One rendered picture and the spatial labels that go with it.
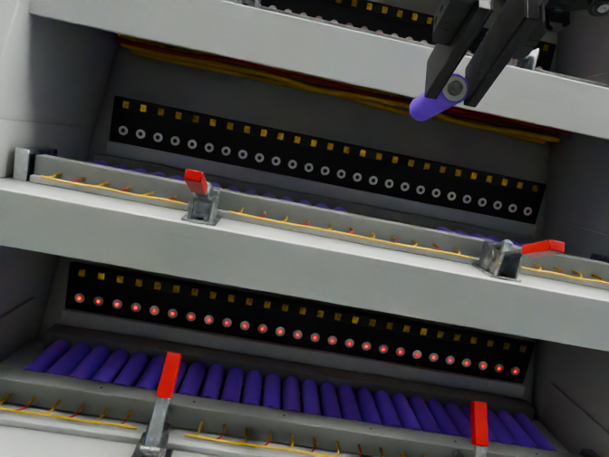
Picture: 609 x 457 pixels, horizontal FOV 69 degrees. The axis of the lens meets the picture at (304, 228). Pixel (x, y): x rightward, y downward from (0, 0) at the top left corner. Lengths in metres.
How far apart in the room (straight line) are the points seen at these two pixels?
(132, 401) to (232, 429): 0.09
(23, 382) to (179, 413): 0.13
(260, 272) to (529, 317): 0.23
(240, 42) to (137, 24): 0.09
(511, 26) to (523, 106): 0.22
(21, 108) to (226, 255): 0.23
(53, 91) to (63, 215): 0.17
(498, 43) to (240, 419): 0.35
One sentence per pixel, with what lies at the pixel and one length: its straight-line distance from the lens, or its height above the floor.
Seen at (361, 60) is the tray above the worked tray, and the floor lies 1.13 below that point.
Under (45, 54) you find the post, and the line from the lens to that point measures 0.51.
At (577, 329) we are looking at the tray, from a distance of 0.46.
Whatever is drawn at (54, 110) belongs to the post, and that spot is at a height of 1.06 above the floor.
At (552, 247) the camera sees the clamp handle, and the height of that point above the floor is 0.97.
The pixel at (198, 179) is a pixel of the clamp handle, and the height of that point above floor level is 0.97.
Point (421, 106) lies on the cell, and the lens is 0.33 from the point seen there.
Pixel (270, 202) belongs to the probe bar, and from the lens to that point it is 0.41.
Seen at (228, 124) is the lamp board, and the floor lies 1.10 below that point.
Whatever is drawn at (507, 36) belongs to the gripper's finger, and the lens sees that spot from 0.27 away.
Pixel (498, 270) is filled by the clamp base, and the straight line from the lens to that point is 0.42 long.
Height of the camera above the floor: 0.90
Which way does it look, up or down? 10 degrees up
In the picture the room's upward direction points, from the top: 10 degrees clockwise
